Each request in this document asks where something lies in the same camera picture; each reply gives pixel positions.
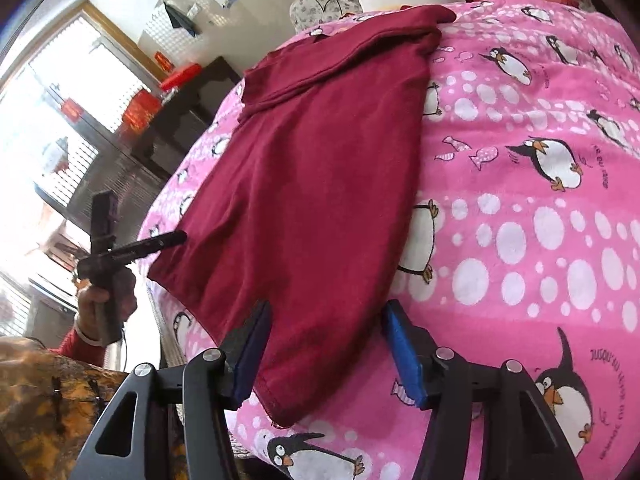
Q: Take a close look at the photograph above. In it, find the dark red knit garment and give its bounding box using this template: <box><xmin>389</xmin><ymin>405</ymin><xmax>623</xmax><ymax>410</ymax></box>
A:
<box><xmin>149</xmin><ymin>6</ymin><xmax>456</xmax><ymax>427</ymax></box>

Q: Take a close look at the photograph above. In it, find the left forearm red sleeve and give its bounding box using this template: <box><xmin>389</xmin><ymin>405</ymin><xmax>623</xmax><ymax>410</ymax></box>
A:
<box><xmin>51</xmin><ymin>327</ymin><xmax>105</xmax><ymax>366</ymax></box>

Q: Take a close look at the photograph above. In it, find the person's left hand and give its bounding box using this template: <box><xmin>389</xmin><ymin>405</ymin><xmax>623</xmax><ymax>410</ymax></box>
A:
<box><xmin>77</xmin><ymin>268</ymin><xmax>138</xmax><ymax>340</ymax></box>

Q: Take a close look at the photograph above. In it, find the dark wooden cabinet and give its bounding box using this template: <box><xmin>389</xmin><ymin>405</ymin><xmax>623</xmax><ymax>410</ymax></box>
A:
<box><xmin>131</xmin><ymin>56</ymin><xmax>241</xmax><ymax>181</ymax></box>

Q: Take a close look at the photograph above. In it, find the yellow patterned jacket torso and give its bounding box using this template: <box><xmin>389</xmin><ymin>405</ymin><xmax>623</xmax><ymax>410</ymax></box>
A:
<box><xmin>1</xmin><ymin>337</ymin><xmax>189</xmax><ymax>479</ymax></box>

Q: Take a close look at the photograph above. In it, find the window with metal grille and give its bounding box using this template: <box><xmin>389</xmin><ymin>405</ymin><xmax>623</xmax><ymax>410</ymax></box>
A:
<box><xmin>1</xmin><ymin>9</ymin><xmax>164</xmax><ymax>341</ymax></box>

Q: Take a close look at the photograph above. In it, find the red box on cabinet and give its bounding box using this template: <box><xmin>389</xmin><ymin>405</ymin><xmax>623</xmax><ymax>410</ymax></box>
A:
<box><xmin>158</xmin><ymin>63</ymin><xmax>202</xmax><ymax>92</ymax></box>

